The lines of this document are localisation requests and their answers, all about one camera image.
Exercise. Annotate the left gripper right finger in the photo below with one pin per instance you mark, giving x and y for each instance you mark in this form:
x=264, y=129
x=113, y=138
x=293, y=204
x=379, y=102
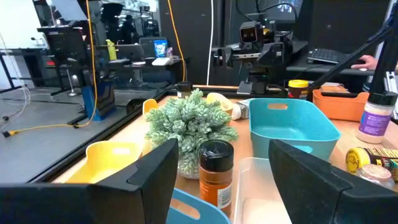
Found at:
x=311, y=199

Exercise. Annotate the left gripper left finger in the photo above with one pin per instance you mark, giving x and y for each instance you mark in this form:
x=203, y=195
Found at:
x=124, y=202

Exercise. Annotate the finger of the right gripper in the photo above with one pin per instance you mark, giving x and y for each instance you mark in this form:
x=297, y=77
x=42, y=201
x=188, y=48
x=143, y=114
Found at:
x=222, y=56
x=271, y=54

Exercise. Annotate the dark jar yellow lid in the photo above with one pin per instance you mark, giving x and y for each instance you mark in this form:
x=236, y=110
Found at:
x=298, y=90

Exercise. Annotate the silver label glass jar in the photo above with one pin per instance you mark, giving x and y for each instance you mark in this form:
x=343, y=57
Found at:
x=237, y=111

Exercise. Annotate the tall spice can yellow lid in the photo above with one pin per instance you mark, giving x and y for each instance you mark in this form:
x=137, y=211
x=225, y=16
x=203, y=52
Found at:
x=357, y=160

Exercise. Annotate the small glass spice jar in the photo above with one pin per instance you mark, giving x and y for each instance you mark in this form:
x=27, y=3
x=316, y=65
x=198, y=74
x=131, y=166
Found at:
x=373, y=174

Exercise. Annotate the orange spice jar black lid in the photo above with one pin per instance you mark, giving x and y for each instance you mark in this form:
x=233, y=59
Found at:
x=216, y=180

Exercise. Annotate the white powder jar purple label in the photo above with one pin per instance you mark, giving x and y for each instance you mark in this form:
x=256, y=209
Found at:
x=374, y=121

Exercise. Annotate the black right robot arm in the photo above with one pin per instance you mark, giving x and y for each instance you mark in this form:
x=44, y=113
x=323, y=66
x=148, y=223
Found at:
x=259, y=79

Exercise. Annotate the black desk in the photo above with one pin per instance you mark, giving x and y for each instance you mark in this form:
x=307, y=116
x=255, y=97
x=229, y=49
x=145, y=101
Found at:
x=304, y=67

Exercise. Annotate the small yellow plastic bin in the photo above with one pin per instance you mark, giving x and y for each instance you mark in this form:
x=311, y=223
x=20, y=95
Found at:
x=102, y=161

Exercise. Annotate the clear plastic bin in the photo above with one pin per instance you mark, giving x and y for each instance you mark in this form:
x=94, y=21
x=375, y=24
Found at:
x=258, y=193

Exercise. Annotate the black keyboard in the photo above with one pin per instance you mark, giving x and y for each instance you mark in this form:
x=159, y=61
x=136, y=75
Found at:
x=326, y=55

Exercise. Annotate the white box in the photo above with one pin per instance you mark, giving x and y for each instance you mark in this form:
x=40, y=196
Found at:
x=161, y=61

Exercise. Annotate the blue snack bag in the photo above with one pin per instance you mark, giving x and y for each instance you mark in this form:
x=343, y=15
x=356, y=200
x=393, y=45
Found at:
x=160, y=48

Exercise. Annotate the green artificial succulent plant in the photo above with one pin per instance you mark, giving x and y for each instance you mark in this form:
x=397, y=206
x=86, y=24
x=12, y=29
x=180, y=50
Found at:
x=189, y=121

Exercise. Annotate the teal plastic bin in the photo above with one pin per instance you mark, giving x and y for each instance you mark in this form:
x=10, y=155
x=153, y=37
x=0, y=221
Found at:
x=295, y=124

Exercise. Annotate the orange plastic bin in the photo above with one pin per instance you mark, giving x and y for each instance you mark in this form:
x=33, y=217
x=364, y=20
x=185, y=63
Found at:
x=339, y=109

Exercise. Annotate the person's hand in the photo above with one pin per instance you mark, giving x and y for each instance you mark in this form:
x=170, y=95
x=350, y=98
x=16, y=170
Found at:
x=367, y=62

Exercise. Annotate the person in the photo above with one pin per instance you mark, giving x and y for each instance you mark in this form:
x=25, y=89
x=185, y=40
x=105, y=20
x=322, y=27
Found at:
x=128, y=31

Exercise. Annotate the blue floor box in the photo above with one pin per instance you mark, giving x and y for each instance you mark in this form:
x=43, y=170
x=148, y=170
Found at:
x=99, y=102

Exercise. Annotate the yellow-green bottle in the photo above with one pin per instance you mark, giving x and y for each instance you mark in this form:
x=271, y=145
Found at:
x=111, y=51

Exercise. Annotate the black office chair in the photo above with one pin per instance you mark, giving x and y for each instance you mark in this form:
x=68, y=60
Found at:
x=66, y=46

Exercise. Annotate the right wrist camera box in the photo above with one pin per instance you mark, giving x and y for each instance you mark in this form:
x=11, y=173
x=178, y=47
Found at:
x=250, y=34

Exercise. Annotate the black frame clamp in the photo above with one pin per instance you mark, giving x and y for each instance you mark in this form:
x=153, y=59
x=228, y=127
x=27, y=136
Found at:
x=135, y=106

